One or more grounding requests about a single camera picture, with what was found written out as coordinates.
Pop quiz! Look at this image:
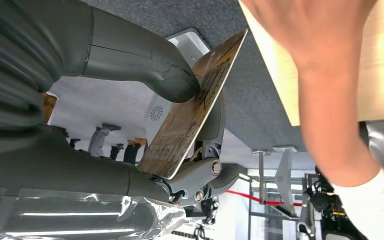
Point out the standing person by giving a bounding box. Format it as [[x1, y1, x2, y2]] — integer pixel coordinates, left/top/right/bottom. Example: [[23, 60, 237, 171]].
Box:
[[87, 122, 123, 158], [123, 138, 148, 166]]

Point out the black robot machine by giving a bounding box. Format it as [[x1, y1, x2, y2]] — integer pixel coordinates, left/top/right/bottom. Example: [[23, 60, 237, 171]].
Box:
[[297, 165, 368, 240]]

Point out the red barrier belt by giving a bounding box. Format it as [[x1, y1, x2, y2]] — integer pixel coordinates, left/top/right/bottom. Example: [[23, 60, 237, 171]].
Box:
[[225, 189, 304, 208]]

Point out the grey kiosk stand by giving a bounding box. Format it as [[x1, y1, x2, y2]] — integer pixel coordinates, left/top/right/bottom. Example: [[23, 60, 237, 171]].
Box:
[[272, 145, 298, 220], [143, 28, 213, 147]]

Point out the metal stanchion post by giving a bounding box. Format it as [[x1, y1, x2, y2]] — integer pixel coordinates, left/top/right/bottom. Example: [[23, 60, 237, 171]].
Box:
[[251, 149, 272, 205]]

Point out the brown wooden panel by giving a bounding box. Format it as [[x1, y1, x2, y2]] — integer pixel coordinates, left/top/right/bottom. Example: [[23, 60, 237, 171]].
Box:
[[42, 92, 58, 125]]

